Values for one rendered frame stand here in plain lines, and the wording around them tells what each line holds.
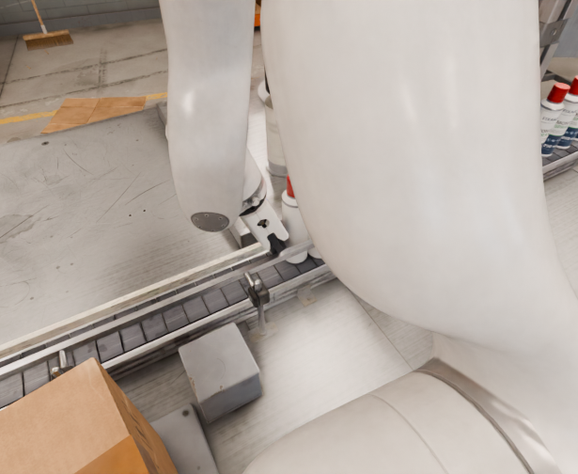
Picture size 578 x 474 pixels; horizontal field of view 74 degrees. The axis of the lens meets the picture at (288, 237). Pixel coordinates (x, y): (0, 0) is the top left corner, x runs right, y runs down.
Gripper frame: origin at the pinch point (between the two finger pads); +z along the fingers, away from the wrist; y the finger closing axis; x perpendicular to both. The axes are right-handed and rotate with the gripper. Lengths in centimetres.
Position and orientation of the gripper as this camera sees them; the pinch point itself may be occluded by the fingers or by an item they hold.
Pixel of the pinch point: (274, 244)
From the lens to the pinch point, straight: 73.0
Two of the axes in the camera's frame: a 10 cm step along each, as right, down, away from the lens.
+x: -8.2, 5.6, -0.6
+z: 3.0, 5.2, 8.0
